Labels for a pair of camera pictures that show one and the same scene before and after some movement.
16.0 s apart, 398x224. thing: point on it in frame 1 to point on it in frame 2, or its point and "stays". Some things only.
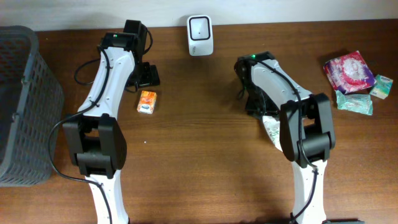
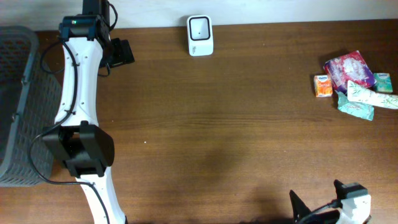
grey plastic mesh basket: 32,100 stays
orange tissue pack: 147,102 to 323,85
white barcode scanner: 200,35 stays
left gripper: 151,75 to 124,52
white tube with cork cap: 273,126 to 358,93
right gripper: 269,111 to 326,217
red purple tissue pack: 349,73 stays
